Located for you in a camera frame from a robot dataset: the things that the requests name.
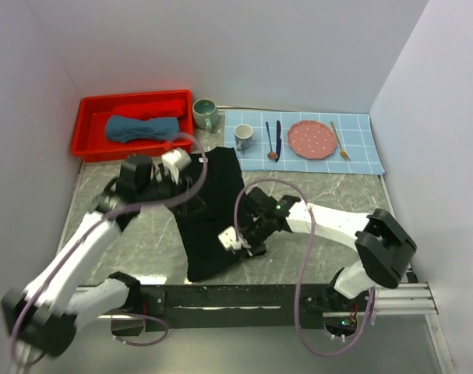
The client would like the aluminium rail frame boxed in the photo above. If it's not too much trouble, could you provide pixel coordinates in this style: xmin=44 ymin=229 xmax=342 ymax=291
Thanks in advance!
xmin=5 ymin=163 xmax=459 ymax=374

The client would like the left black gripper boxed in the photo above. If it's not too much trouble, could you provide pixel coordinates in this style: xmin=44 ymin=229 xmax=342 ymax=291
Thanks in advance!
xmin=137 ymin=166 xmax=206 ymax=218

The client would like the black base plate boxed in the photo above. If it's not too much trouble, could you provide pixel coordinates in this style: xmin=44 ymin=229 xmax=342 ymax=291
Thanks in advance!
xmin=135 ymin=284 xmax=368 ymax=330

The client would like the blue rolled t shirt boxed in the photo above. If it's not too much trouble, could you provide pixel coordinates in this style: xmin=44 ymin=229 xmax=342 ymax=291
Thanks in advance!
xmin=104 ymin=115 xmax=180 ymax=143

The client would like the pink dotted plate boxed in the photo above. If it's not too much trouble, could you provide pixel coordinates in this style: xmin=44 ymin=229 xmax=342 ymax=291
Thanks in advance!
xmin=287 ymin=120 xmax=337 ymax=160

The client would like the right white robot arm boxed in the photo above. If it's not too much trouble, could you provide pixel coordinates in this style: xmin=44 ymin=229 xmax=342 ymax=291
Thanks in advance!
xmin=218 ymin=187 xmax=417 ymax=311

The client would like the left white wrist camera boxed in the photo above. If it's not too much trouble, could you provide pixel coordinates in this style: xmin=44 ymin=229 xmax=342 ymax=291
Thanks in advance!
xmin=161 ymin=148 xmax=191 ymax=184

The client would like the red plastic bin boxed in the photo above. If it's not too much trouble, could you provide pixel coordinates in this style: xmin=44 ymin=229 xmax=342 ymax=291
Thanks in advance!
xmin=71 ymin=90 xmax=194 ymax=162

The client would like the black t shirt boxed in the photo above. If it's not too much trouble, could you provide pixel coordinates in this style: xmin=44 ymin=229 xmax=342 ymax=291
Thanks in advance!
xmin=170 ymin=147 xmax=244 ymax=282

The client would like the green ceramic mug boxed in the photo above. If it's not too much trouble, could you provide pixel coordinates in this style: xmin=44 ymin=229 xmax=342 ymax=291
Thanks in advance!
xmin=192 ymin=98 xmax=219 ymax=132

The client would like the grey white mug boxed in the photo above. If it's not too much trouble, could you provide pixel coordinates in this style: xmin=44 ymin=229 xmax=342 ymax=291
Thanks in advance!
xmin=234 ymin=124 xmax=253 ymax=152

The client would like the blue grid placemat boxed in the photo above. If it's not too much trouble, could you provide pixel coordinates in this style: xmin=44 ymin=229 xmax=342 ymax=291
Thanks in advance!
xmin=224 ymin=110 xmax=384 ymax=176

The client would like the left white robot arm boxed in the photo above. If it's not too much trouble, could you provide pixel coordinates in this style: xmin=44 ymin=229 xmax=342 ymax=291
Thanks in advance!
xmin=1 ymin=148 xmax=208 ymax=357

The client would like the blue handled knife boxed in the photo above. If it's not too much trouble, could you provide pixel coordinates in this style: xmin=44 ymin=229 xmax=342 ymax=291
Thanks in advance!
xmin=276 ymin=120 xmax=282 ymax=159

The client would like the blue handled spoon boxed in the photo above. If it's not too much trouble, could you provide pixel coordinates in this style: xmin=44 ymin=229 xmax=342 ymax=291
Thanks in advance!
xmin=265 ymin=122 xmax=279 ymax=162

